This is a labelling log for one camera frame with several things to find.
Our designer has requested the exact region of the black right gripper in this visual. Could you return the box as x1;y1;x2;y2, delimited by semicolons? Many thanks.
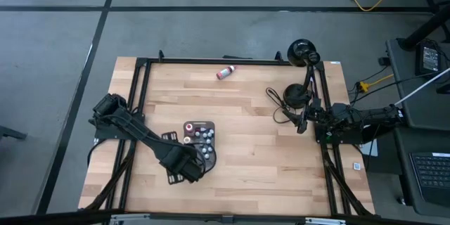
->
282;107;331;135

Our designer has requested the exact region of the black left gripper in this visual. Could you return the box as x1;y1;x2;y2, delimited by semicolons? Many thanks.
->
160;131;207;186

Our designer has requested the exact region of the large pink food coloring bottle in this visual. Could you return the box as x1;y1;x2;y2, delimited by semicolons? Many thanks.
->
215;65;237;81

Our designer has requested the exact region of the smoky transparent plastic bin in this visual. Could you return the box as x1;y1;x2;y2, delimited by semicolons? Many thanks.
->
182;120;217;174

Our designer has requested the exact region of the pale paper sheet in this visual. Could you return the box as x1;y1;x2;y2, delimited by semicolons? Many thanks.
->
361;139;379;158

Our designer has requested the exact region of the dark grey side desk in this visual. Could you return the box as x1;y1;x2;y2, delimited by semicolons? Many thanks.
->
385;37;450;219

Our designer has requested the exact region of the black keyboard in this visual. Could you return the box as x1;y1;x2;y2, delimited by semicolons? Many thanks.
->
409;151;450;207

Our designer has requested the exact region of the black power adapter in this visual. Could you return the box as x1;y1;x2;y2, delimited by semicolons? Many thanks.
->
415;40;443;77

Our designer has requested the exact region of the black desk leg beam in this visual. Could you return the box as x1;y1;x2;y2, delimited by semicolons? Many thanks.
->
400;3;450;52

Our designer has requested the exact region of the dark furniture foot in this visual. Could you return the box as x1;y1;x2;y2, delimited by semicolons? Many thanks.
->
0;125;28;141

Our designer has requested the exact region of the black lamp cable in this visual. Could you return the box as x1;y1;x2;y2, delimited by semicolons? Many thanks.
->
265;86;298;124

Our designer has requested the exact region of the silver aluminium extrusion rail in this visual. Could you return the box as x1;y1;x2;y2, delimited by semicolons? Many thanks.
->
110;213;347;225

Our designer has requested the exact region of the yellow plug connector cable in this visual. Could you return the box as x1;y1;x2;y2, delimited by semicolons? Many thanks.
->
357;73;394;92

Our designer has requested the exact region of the black aluminium table frame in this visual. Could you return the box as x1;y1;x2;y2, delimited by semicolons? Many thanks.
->
79;49;377;225

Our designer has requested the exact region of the black power cable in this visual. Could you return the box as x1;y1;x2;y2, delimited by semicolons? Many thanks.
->
367;71;450;94

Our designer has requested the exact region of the white cable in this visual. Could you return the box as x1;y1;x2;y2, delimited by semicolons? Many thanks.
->
393;66;450;108

